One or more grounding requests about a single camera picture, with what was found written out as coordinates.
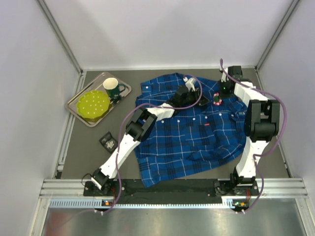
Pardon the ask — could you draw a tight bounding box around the pink flower brooch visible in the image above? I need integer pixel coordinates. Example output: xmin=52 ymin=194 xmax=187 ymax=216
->
xmin=213 ymin=92 xmax=222 ymax=106

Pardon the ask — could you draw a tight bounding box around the silver maple leaf brooch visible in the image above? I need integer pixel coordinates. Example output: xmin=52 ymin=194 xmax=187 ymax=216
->
xmin=106 ymin=141 xmax=115 ymax=149

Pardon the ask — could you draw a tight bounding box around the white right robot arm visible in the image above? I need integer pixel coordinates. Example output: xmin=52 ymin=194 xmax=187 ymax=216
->
xmin=216 ymin=66 xmax=280 ymax=195

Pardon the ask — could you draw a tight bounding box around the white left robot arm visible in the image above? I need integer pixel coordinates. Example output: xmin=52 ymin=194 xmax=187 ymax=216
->
xmin=91 ymin=86 xmax=210 ymax=194

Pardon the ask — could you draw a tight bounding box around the blue plaid shirt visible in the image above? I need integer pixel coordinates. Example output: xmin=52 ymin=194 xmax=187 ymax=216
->
xmin=135 ymin=72 xmax=251 ymax=189

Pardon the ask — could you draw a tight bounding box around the green mug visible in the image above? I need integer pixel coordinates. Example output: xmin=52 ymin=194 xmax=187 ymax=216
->
xmin=103 ymin=78 xmax=126 ymax=100

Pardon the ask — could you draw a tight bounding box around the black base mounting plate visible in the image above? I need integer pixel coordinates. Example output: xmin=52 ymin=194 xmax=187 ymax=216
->
xmin=83 ymin=179 xmax=258 ymax=204

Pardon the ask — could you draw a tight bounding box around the silver metal tray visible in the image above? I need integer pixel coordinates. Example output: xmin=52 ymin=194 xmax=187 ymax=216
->
xmin=65 ymin=72 xmax=131 ymax=127

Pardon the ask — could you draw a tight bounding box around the yellow-green dotted plate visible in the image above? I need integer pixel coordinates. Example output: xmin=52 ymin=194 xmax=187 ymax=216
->
xmin=76 ymin=90 xmax=110 ymax=122

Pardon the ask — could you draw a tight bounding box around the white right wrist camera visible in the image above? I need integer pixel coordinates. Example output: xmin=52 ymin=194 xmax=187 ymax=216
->
xmin=220 ymin=70 xmax=228 ymax=83

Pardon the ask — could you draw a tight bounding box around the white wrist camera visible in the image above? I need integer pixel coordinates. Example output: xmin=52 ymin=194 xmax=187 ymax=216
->
xmin=183 ymin=77 xmax=196 ymax=91
xmin=220 ymin=70 xmax=228 ymax=83

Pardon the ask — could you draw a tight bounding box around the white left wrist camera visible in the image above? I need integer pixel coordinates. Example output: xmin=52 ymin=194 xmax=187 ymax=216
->
xmin=183 ymin=77 xmax=196 ymax=91

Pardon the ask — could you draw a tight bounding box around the small black frame box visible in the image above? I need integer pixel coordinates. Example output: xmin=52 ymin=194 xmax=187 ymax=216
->
xmin=99 ymin=132 xmax=118 ymax=154

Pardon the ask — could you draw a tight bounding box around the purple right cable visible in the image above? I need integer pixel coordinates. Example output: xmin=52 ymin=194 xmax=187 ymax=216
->
xmin=219 ymin=58 xmax=288 ymax=214

